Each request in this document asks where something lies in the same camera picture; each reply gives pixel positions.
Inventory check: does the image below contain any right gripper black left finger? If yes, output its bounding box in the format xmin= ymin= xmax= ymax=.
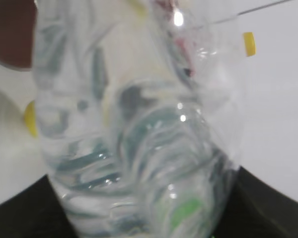
xmin=0 ymin=176 xmax=77 ymax=238

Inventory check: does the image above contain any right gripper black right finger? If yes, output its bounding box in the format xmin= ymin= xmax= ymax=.
xmin=214 ymin=168 xmax=298 ymax=238

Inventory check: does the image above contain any clear plastic juice bottle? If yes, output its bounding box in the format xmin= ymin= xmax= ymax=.
xmin=33 ymin=0 xmax=245 ymax=238

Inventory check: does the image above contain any yellow mug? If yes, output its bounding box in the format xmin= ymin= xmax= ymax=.
xmin=23 ymin=101 xmax=37 ymax=137

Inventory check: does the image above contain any red mug white inside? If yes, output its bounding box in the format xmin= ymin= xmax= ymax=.
xmin=0 ymin=0 xmax=37 ymax=70

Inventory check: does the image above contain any yellow bottle cap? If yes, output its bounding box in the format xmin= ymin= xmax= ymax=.
xmin=243 ymin=32 xmax=256 ymax=57

